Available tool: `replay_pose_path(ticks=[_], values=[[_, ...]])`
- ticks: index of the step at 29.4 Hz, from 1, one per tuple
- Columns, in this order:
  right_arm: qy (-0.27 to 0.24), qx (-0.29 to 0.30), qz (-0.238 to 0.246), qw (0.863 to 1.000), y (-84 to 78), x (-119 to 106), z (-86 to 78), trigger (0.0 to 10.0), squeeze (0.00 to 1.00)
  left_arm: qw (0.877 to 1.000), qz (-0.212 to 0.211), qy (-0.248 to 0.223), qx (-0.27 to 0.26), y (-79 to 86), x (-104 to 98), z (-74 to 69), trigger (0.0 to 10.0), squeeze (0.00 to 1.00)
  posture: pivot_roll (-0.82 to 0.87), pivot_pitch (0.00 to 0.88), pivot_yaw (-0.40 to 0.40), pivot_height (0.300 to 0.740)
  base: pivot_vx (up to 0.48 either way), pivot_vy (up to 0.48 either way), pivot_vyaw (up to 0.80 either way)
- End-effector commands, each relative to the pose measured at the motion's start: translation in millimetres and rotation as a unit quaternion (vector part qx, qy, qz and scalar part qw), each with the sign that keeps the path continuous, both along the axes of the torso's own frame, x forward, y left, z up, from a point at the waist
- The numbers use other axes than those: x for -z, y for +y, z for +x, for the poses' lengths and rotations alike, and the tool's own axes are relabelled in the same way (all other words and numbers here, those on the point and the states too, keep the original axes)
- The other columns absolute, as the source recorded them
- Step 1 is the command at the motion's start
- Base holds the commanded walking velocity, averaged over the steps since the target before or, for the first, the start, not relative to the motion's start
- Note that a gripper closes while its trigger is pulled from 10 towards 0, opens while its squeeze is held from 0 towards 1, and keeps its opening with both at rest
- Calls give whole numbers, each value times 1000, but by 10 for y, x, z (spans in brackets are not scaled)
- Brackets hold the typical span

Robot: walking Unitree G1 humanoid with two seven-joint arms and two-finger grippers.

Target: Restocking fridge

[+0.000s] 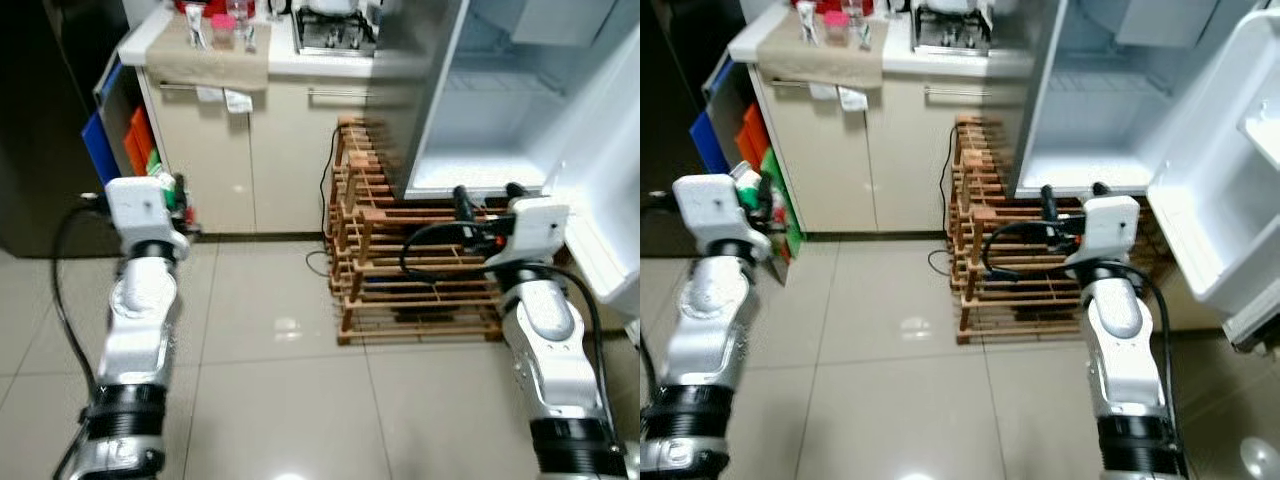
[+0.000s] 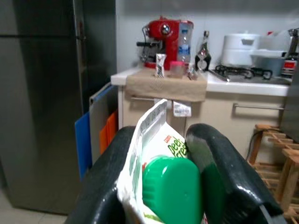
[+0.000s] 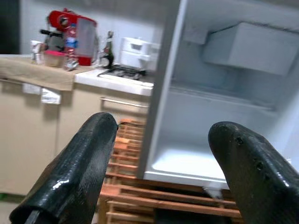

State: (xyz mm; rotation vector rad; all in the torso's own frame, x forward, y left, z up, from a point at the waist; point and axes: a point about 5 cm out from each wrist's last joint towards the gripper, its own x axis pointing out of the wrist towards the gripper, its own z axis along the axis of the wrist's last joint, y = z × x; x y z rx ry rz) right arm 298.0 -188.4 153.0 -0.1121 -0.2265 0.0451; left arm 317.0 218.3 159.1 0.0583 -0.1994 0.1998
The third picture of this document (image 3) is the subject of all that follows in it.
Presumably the wooden wine rack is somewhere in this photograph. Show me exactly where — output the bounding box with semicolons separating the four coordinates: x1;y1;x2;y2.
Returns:
97;118;244;224

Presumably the steel gas hob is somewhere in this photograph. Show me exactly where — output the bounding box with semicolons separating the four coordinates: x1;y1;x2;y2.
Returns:
97;64;147;80

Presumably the beige cabinet with white countertop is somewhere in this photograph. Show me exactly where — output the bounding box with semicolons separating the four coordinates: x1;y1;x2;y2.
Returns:
0;53;155;197

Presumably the beige cloth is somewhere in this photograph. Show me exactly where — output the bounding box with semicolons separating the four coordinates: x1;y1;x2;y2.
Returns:
0;56;92;92

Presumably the dark bottle with red label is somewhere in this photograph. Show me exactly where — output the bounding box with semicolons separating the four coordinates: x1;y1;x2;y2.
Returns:
102;31;115;69

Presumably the container with pink lid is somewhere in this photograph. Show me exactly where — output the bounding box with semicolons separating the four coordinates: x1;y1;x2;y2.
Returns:
43;49;66;68

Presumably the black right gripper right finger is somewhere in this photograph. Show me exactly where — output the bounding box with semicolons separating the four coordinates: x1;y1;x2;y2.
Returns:
207;121;299;224

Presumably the white carton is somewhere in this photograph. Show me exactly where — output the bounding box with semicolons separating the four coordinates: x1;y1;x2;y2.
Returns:
29;40;45;65

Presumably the clear fridge shelf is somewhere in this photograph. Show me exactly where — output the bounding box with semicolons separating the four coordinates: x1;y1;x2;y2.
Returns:
170;85;279;111

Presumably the red coffee machine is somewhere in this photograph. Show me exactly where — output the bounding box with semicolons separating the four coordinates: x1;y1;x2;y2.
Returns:
39;8;98;66

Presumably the clear plastic water bottle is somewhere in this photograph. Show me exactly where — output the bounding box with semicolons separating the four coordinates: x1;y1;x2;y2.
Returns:
64;23;79;71

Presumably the dark grey mini fridge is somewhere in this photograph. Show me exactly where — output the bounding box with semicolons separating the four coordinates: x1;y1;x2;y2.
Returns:
136;0;299;190

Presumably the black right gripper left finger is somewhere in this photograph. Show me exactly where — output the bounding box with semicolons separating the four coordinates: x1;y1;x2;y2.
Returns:
9;112;118;224

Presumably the white freezer compartment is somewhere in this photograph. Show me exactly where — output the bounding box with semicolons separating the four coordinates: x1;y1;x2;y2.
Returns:
202;21;299;76

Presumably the white kitchen appliance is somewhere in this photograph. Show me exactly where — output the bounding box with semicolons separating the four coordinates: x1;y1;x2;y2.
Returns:
120;36;160;70

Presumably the silver drawer handle bar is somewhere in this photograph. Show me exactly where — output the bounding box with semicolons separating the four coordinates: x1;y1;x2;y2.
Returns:
100;96;150;108

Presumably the white paper label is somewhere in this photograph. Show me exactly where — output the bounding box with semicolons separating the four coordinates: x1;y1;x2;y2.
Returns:
40;88;62;105
22;82;43;95

